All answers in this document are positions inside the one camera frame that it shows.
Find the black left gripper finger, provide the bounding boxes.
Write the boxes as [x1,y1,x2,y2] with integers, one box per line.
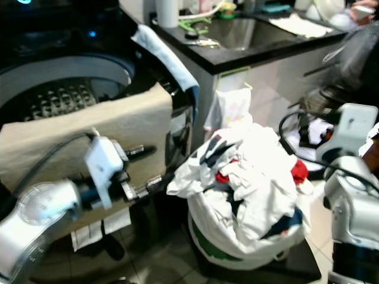
[135,170,175,199]
[127,144,158,160]

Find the long white garment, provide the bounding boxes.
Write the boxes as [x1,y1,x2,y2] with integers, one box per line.
[166,115,303,205]

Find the person in grey clothes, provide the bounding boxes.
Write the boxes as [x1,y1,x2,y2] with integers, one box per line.
[323,0,379,113]

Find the black top-load washing machine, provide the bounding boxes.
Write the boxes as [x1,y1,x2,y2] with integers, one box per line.
[0,0,199,284]

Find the green clothes hanger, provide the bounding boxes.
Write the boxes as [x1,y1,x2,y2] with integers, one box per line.
[178,17,214,33]

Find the beige towel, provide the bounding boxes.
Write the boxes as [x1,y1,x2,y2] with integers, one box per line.
[0,83,175,234]

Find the red garment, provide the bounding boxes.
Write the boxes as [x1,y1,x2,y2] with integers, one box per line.
[216,160,310,185]

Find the white towel label tag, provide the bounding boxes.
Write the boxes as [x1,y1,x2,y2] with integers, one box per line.
[104,208,132,234]
[71,225,102,250]

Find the white laundry basket green print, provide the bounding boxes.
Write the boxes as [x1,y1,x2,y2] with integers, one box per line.
[187,195,314,272]

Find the light blue towel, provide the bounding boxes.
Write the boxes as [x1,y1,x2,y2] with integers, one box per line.
[131,24,201,110]

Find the white printed hanging cloth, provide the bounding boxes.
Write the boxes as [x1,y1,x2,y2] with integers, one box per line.
[204,83,252,137]

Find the dark blue garment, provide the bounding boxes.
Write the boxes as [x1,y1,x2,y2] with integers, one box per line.
[264,214,303,240]

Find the white crumpled garment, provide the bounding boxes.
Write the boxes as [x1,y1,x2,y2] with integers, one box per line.
[189,177,311,246]

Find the thin green cabinet hanger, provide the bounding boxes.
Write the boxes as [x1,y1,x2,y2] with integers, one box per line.
[216,66,252,89]

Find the white cloth mat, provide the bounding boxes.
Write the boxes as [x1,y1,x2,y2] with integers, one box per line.
[269,13,335,39]

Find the black counter with white cabinet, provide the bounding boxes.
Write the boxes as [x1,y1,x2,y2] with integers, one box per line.
[121,0,379,149]

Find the metal scissors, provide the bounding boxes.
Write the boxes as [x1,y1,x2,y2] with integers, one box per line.
[187,37,223,49]

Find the teal dish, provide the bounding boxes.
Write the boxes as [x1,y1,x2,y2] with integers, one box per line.
[262,3,292,14]

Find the white paper roll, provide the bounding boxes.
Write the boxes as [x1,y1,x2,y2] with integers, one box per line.
[156,0,180,28]

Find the yellow green sponge holder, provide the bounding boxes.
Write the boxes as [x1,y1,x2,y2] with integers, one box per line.
[216,2,237,18]

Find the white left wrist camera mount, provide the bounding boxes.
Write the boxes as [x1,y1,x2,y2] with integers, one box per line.
[84,136,126,209]

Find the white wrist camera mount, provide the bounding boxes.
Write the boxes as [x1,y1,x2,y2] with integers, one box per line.
[335,104,379,157]
[84,136,126,209]

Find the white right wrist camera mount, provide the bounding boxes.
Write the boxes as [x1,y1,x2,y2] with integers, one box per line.
[335,104,379,157]

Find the dark right arm cable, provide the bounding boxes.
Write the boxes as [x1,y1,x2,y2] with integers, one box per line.
[278,109,379,190]

